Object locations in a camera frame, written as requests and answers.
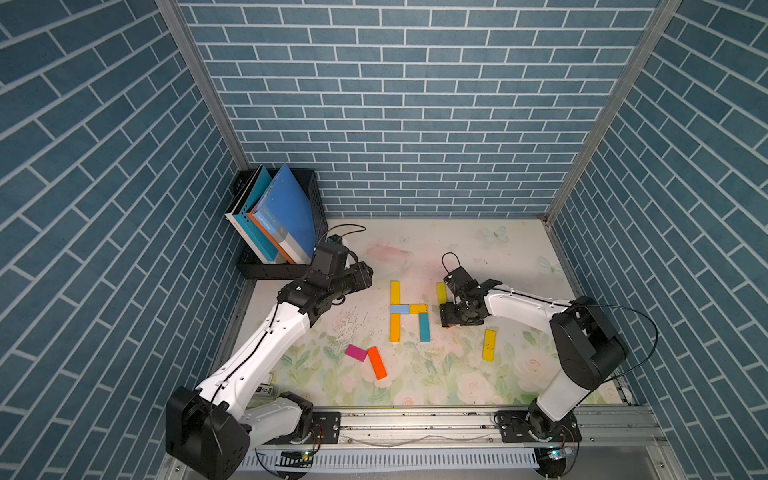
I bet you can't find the teal long block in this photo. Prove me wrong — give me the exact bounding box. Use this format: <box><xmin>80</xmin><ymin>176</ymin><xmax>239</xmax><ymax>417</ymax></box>
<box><xmin>418</xmin><ymin>312</ymin><xmax>431</xmax><ymax>343</ymax></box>

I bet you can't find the bright yellow long block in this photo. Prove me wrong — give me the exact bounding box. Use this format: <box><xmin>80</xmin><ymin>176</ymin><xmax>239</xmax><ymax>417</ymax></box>
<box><xmin>481</xmin><ymin>329</ymin><xmax>497</xmax><ymax>363</ymax></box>

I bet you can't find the small yellow short block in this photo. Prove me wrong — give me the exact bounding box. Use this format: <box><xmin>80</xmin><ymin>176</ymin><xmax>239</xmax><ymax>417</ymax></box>
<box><xmin>408</xmin><ymin>304</ymin><xmax>429</xmax><ymax>315</ymax></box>

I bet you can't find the light blue short block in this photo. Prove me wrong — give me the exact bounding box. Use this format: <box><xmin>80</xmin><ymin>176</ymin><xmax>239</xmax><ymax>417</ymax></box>
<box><xmin>390</xmin><ymin>305</ymin><xmax>410</xmax><ymax>315</ymax></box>

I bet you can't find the orange-yellow long block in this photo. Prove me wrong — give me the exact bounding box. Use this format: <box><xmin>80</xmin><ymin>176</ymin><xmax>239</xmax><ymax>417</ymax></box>
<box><xmin>390</xmin><ymin>313</ymin><xmax>401</xmax><ymax>343</ymax></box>

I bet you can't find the magenta block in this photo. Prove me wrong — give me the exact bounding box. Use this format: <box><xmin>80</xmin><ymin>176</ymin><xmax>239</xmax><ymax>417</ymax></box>
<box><xmin>345</xmin><ymin>345</ymin><xmax>368</xmax><ymax>362</ymax></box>

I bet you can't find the lemon yellow long block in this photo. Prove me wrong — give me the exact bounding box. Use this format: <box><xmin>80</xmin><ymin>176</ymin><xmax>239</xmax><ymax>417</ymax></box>
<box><xmin>436</xmin><ymin>282</ymin><xmax>447</xmax><ymax>305</ymax></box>

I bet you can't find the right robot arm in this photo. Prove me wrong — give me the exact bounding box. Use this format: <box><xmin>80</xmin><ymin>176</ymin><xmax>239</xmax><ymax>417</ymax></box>
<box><xmin>439</xmin><ymin>266</ymin><xmax>629</xmax><ymax>445</ymax></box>

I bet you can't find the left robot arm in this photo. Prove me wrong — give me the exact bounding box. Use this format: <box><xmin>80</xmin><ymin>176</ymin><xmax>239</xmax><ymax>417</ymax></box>
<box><xmin>165</xmin><ymin>235</ymin><xmax>373</xmax><ymax>479</ymax></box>

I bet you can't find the blue book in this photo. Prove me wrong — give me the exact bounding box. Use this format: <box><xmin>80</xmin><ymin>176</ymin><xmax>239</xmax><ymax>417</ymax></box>
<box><xmin>255</xmin><ymin>165</ymin><xmax>317</xmax><ymax>265</ymax></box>

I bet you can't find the floral table mat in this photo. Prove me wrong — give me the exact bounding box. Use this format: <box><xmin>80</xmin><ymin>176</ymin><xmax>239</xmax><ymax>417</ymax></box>
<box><xmin>266</xmin><ymin>219</ymin><xmax>574</xmax><ymax>406</ymax></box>

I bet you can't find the black mesh file basket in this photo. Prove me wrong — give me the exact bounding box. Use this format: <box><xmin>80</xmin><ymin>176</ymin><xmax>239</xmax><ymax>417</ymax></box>
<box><xmin>225</xmin><ymin>165</ymin><xmax>328</xmax><ymax>280</ymax></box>

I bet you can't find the orange block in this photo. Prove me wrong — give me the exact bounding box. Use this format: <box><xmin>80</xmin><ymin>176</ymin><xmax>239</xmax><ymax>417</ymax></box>
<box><xmin>367</xmin><ymin>347</ymin><xmax>388</xmax><ymax>380</ymax></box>

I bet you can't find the teal book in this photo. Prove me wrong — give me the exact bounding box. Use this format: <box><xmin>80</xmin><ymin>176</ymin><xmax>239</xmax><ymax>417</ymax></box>
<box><xmin>225</xmin><ymin>166</ymin><xmax>287</xmax><ymax>264</ymax></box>

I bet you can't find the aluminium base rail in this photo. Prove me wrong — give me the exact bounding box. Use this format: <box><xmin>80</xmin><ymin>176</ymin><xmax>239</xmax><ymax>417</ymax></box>
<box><xmin>155</xmin><ymin>405</ymin><xmax>685</xmax><ymax>480</ymax></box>

